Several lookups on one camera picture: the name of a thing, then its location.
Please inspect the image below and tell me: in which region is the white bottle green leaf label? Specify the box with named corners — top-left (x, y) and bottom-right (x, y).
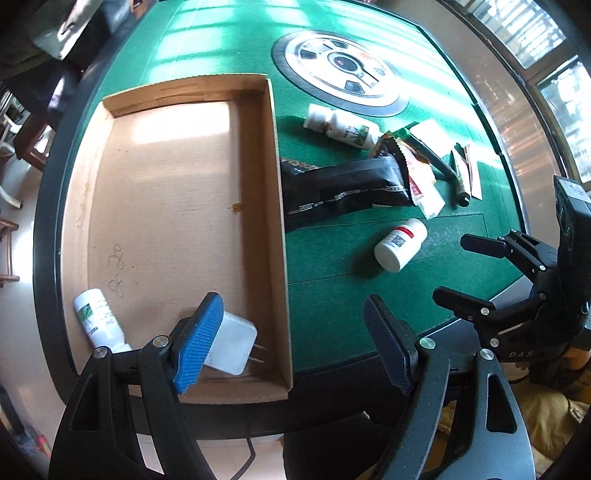
top-left (304, 103), bottom-right (382, 150)

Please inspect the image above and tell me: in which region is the window frame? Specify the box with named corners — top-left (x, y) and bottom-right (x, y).
top-left (443, 0), bottom-right (591, 190)

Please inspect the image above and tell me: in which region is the white pill bottle red label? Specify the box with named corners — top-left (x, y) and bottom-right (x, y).
top-left (374, 218), bottom-right (428, 273)

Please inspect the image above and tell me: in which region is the black table rim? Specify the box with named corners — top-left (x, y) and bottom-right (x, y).
top-left (33, 1), bottom-right (527, 440)

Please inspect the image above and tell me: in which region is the white power adapter plug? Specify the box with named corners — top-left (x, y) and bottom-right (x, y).
top-left (204, 311), bottom-right (266, 376)

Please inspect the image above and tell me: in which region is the white flat sachet strip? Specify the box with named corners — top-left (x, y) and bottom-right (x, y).
top-left (452, 143), bottom-right (483, 207)

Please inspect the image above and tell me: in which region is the brown cardboard box tray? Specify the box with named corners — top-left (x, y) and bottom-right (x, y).
top-left (60, 74), bottom-right (293, 404)

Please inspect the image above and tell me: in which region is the round table centre control panel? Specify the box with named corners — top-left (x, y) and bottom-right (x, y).
top-left (271, 30), bottom-right (409, 118)

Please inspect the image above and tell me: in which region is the wooden chair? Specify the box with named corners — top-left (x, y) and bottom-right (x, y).
top-left (1, 83), bottom-right (55, 172)

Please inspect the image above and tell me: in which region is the black snack bag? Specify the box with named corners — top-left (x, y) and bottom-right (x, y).
top-left (280, 156), bottom-right (413, 232)

